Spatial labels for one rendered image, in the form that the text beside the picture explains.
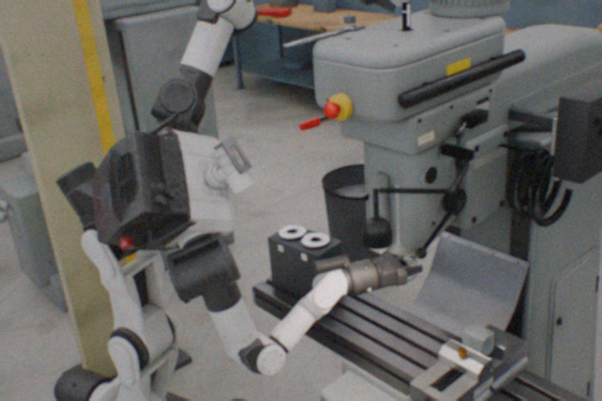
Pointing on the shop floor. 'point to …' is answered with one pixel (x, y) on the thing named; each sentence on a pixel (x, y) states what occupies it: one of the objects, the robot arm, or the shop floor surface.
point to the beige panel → (67, 141)
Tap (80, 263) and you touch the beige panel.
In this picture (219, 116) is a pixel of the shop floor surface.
